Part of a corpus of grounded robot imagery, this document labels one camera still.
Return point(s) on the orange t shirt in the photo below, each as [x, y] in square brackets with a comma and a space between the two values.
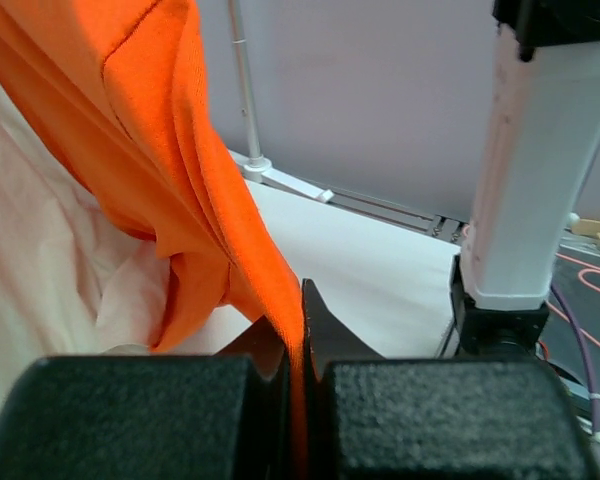
[117, 92]

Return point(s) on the white clothes rack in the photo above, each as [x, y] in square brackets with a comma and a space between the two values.
[254, 165]

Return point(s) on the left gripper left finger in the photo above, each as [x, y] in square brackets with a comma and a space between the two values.
[223, 416]

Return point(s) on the white t shirt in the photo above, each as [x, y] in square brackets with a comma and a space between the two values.
[70, 281]

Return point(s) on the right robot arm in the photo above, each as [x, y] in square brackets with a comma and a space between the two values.
[544, 132]

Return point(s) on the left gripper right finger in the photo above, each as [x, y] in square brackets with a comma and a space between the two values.
[493, 417]

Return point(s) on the beige hanger on floor right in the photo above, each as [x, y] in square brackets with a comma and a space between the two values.
[584, 227]

